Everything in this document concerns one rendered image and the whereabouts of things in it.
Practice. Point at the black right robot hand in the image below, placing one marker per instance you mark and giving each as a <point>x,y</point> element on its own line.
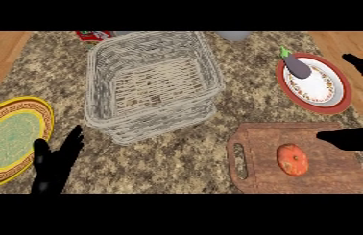
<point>344,139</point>

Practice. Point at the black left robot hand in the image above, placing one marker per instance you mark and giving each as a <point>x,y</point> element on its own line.
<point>53,168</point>

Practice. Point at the brown wooden cutting board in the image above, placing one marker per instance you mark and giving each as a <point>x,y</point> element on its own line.
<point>303,159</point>

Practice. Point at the orange squash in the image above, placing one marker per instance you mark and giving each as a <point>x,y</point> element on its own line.
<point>293,159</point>

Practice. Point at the white wicker basket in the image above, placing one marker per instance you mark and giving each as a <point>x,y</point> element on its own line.
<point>152,85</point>

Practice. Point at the yellow-rimmed green plate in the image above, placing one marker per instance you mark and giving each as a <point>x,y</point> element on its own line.
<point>18,138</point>

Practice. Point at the red-rimmed white plate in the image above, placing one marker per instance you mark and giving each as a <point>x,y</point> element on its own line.
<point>318,85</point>

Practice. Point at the purple eggplant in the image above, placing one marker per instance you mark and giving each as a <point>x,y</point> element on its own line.
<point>297,65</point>

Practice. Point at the grey cylindrical container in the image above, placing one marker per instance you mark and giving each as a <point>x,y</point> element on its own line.
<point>233,35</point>

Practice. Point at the red printed package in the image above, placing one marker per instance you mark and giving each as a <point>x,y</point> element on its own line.
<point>93,35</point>

